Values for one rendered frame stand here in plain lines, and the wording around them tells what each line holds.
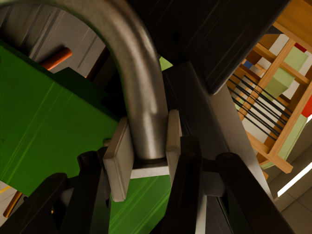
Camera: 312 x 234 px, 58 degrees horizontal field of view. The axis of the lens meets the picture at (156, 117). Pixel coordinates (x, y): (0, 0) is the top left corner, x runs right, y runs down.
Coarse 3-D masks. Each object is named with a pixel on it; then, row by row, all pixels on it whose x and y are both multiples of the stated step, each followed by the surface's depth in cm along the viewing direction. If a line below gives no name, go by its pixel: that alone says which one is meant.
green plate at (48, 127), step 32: (0, 64) 22; (32, 64) 22; (0, 96) 23; (32, 96) 23; (64, 96) 23; (96, 96) 28; (0, 128) 24; (32, 128) 24; (64, 128) 24; (96, 128) 24; (0, 160) 25; (32, 160) 25; (64, 160) 25; (128, 192) 26; (160, 192) 25; (128, 224) 27
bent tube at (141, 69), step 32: (0, 0) 18; (32, 0) 18; (64, 0) 17; (96, 0) 17; (96, 32) 18; (128, 32) 18; (128, 64) 18; (128, 96) 19; (160, 96) 19; (160, 128) 20; (160, 160) 20
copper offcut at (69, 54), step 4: (64, 48) 66; (68, 48) 66; (60, 52) 65; (64, 52) 65; (68, 52) 65; (52, 56) 64; (56, 56) 64; (60, 56) 64; (64, 56) 65; (68, 56) 66; (48, 60) 63; (52, 60) 63; (56, 60) 63; (60, 60) 64; (40, 64) 62; (44, 64) 62; (48, 64) 62; (52, 64) 63; (56, 64) 64; (48, 68) 62
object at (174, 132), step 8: (176, 112) 21; (168, 120) 20; (176, 120) 19; (168, 128) 18; (176, 128) 18; (168, 136) 17; (176, 136) 17; (168, 144) 16; (176, 144) 16; (168, 152) 15; (176, 152) 15; (168, 160) 15; (176, 160) 15
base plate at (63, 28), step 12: (60, 12) 56; (48, 24) 56; (60, 24) 59; (72, 24) 63; (84, 24) 67; (48, 36) 58; (60, 36) 62; (72, 36) 66; (84, 36) 71; (96, 36) 76; (36, 48) 58; (48, 48) 61; (60, 48) 65; (72, 48) 70; (84, 48) 75; (96, 48) 81; (36, 60) 60; (72, 60) 74; (84, 60) 79; (96, 60) 86; (84, 72) 85
